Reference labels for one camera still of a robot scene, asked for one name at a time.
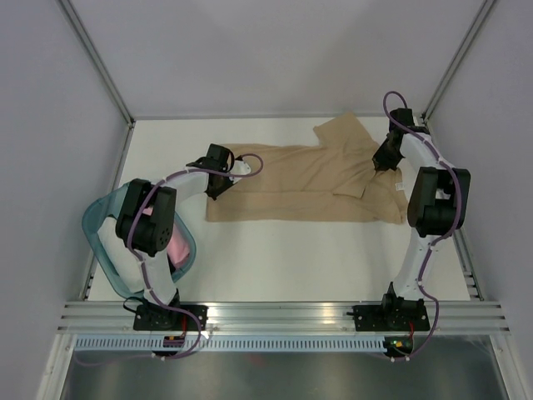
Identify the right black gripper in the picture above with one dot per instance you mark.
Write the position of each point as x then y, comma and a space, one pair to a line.
382, 163

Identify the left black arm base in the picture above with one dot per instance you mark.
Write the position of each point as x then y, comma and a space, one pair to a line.
151, 317

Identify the aluminium front rail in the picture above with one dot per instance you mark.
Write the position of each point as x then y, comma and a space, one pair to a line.
303, 318

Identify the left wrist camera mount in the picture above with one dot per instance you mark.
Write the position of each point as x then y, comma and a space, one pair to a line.
240, 169

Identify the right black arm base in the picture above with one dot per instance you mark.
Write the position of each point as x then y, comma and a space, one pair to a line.
393, 314

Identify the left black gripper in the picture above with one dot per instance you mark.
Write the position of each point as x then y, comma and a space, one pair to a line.
229, 182

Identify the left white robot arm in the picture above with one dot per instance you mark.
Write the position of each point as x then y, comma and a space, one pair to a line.
146, 219

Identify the teal plastic basket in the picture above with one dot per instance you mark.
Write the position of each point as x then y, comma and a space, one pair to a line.
111, 205

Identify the white slotted cable duct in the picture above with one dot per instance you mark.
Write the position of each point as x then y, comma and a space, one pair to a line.
224, 343

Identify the beige t shirt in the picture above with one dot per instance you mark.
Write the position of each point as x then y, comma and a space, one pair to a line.
334, 181

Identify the pink rolled t shirt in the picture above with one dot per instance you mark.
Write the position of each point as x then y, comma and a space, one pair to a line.
178, 250

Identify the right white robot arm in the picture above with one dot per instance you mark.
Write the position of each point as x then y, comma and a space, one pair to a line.
438, 201

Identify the white rolled t shirt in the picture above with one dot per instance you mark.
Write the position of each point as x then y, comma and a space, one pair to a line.
124, 263

